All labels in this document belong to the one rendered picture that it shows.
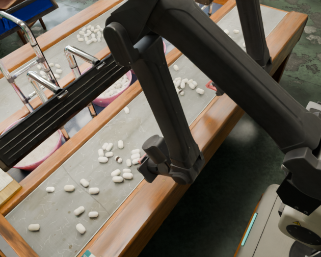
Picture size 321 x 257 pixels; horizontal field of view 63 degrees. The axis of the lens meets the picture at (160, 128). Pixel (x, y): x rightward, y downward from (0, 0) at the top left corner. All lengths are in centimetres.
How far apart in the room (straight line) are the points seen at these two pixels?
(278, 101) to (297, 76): 222
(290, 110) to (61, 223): 81
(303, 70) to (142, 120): 188
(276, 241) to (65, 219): 96
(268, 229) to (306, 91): 140
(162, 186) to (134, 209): 12
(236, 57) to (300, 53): 252
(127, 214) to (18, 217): 39
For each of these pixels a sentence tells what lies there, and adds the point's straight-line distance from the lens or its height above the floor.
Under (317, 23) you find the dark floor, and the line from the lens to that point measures 340.
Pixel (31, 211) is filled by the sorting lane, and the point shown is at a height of 74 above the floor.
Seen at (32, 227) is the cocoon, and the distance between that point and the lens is 101.
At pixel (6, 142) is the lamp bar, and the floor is 110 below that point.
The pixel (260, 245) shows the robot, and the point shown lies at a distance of 142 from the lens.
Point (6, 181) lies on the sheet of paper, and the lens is 112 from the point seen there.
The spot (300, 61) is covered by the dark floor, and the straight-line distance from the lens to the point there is 280.
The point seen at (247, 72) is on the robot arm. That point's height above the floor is 136.
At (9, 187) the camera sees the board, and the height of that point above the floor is 78.
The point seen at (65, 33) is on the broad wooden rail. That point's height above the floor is 76.
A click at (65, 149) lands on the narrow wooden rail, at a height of 76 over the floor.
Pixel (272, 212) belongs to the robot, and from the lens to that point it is 149.
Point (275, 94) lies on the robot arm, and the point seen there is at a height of 133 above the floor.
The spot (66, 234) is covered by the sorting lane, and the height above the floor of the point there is 74.
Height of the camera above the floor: 161
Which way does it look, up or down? 52 degrees down
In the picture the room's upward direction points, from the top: 6 degrees counter-clockwise
